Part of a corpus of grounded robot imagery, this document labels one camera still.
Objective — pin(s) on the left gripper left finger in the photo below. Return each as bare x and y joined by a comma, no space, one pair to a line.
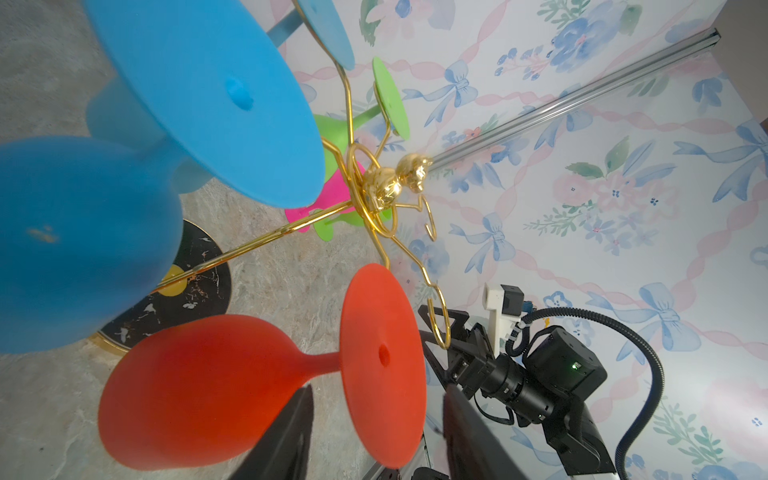
283,450

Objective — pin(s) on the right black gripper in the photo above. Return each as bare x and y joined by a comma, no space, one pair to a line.
468,366

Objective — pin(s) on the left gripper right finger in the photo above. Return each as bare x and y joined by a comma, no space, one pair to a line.
473,452

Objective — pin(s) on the red wine glass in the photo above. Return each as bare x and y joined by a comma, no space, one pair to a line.
204,392

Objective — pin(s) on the pink wine glass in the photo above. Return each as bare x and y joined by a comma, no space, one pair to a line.
335,191

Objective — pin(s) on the blue wine glass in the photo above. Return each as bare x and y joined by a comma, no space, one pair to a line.
90,227
322,20

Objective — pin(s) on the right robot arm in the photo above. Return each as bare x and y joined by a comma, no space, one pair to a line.
541,379

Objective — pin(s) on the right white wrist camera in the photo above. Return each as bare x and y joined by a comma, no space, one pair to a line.
504,304

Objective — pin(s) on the gold wire glass rack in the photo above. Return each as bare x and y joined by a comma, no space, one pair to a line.
116,114

